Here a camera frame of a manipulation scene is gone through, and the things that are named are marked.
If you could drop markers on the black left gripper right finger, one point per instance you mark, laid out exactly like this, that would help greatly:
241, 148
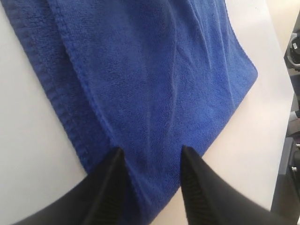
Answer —
209, 200

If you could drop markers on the blue towel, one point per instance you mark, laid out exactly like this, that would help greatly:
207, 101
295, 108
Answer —
147, 76

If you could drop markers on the grey robot base equipment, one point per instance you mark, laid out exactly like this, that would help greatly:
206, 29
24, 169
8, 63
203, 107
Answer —
286, 199

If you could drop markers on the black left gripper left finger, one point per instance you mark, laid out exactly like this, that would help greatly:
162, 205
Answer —
97, 200

